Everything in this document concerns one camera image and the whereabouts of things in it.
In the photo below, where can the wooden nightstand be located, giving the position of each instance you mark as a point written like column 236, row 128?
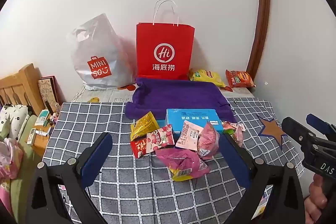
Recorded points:
column 42, row 145

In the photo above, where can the orange chip bag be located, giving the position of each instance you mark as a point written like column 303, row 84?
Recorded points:
column 240, row 79

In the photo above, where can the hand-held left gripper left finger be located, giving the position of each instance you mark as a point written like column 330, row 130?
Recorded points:
column 97, row 158

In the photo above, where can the blue tissue pack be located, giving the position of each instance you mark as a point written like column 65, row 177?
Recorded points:
column 194, row 115

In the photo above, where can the purple towel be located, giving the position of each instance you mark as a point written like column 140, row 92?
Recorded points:
column 178, row 95

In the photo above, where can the brown wooden door frame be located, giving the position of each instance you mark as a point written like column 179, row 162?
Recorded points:
column 262, row 16

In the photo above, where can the white floral cloth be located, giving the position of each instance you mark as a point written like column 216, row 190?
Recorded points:
column 11, row 119

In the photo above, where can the white plastic shopping bag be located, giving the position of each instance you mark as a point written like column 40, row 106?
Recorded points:
column 99, row 50

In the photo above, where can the white remote control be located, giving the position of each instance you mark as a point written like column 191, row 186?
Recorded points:
column 32, row 136

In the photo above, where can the patterned book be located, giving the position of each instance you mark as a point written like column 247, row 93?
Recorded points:
column 50, row 92

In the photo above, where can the red paper bag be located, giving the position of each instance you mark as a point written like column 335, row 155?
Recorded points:
column 162, row 37

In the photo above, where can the red snack packet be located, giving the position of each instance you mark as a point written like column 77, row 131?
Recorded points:
column 139, row 148

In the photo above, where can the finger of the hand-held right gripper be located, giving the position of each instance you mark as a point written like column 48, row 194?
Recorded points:
column 320, row 124
column 296, row 129

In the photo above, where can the light pink snack packet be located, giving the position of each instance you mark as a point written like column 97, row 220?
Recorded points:
column 189, row 134

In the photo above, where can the magenta snack packet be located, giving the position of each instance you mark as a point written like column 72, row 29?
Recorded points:
column 181, row 161

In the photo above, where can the bear print candy packet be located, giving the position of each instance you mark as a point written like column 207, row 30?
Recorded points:
column 236, row 128

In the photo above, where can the yellow snack packet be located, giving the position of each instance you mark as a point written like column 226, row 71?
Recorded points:
column 143, row 124

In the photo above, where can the yellow chip bag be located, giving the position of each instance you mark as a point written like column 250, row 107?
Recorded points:
column 207, row 76

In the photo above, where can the pink cloth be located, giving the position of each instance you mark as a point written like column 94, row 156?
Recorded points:
column 9, row 158

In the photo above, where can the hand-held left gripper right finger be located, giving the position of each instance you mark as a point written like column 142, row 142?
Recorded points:
column 236, row 158

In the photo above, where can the crumpled pink snack packet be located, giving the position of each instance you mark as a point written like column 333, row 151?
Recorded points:
column 208, row 140

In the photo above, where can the grey plaid bedsheet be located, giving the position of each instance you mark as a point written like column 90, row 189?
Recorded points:
column 92, row 121

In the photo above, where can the strawberry print snack packet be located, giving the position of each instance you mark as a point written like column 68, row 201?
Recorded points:
column 160, row 138

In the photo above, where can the wooden headboard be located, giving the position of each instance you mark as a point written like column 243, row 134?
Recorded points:
column 21, row 82

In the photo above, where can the person's right hand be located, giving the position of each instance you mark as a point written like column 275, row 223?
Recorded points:
column 316, row 195

